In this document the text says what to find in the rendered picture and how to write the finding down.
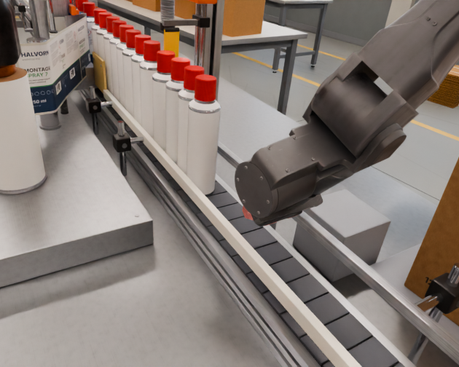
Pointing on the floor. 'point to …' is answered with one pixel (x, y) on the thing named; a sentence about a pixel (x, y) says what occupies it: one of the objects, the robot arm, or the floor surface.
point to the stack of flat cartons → (455, 87)
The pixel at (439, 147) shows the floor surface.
